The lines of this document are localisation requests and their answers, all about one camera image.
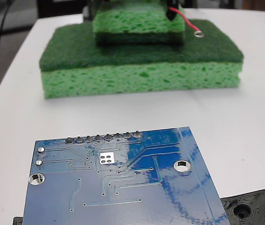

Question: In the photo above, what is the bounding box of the red wire with ring terminal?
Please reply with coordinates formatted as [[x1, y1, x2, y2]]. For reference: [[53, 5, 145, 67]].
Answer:
[[169, 7, 204, 38]]

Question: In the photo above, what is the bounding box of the blue printed circuit board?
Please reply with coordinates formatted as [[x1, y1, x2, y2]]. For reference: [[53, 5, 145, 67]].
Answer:
[[22, 126, 231, 225]]

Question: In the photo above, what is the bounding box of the small green scouring sponge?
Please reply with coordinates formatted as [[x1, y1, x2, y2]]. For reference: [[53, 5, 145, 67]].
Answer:
[[92, 0, 186, 46]]

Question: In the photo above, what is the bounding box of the large green scouring sponge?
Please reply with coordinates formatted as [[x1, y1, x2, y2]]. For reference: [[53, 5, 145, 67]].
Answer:
[[38, 19, 244, 99]]

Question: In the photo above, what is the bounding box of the thin black cable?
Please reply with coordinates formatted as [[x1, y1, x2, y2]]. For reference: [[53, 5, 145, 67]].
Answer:
[[0, 0, 14, 94]]

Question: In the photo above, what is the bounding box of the black plastic bracket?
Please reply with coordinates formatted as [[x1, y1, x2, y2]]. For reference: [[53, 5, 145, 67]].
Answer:
[[12, 187, 265, 225]]

